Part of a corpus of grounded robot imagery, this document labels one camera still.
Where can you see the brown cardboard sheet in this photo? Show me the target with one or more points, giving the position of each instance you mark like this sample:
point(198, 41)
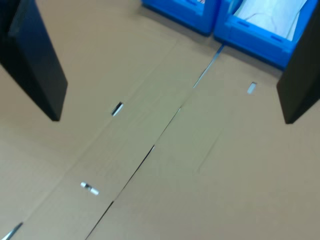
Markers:
point(225, 162)
point(75, 150)

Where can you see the blue bin with assorted packets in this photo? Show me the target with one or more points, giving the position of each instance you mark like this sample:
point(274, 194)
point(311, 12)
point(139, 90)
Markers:
point(190, 20)

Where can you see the stack of white masks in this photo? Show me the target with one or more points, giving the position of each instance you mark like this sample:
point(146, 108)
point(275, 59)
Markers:
point(270, 15)

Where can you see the blue bin with masks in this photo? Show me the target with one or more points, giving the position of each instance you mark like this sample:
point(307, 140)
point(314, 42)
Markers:
point(250, 42)

